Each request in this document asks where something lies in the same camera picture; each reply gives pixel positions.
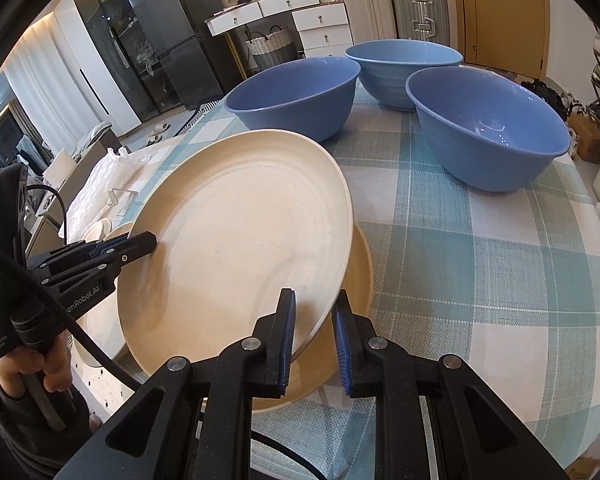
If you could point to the dark glass cabinet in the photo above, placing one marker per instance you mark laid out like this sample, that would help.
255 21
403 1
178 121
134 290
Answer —
110 50

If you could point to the striped edge rug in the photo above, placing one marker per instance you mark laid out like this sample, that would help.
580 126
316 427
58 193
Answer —
200 110

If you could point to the cardboard box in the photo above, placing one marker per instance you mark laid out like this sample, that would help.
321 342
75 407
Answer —
587 137

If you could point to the green checked tablecloth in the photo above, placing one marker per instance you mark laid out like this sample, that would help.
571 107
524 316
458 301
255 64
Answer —
430 270

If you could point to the white suitcase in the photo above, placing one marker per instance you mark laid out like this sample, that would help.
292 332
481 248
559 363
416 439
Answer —
366 10

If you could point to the light blue ribbed bowl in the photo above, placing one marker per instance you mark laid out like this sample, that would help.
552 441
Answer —
400 85

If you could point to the yellow wooden door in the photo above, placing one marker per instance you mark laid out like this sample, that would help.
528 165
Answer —
505 15

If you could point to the large cream plate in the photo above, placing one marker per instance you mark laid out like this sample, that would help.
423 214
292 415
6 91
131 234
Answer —
240 240

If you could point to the silver suitcase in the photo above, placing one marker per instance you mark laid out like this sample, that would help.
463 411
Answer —
420 12

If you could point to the person's left hand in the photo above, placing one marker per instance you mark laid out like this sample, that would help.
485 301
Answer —
55 360

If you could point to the dark blue bowl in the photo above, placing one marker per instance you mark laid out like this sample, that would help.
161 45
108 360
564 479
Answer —
490 145
292 110

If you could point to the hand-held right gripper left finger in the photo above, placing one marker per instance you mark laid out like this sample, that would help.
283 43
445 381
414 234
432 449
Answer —
288 345

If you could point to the clear acrylic stand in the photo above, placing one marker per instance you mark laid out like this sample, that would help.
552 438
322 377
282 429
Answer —
122 196

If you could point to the woven laundry basket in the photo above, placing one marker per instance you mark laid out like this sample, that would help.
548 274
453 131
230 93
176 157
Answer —
272 50

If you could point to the white quilted cover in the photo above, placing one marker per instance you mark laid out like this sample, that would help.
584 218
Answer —
100 180

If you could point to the white curtain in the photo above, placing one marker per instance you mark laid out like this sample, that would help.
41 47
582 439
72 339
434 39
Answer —
45 85

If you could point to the dark grey refrigerator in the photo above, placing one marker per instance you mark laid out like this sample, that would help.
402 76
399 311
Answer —
180 35

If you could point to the pair of beige slippers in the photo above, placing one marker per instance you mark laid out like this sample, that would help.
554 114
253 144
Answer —
159 131

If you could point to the tan plate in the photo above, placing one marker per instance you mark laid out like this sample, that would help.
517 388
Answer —
352 280

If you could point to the white drawer cabinet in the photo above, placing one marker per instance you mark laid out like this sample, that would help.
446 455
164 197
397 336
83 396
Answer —
325 30

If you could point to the white vanity desk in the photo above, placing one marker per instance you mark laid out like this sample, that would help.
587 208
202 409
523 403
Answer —
260 7

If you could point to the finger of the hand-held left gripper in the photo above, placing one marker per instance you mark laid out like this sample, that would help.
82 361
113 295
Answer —
102 247
135 247

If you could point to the pile of dark shoes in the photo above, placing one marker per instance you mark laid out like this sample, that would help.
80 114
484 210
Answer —
545 97

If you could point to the small beige plate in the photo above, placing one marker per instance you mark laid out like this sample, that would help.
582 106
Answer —
100 325

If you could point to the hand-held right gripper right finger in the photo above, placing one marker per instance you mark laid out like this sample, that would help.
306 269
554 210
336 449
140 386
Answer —
341 355

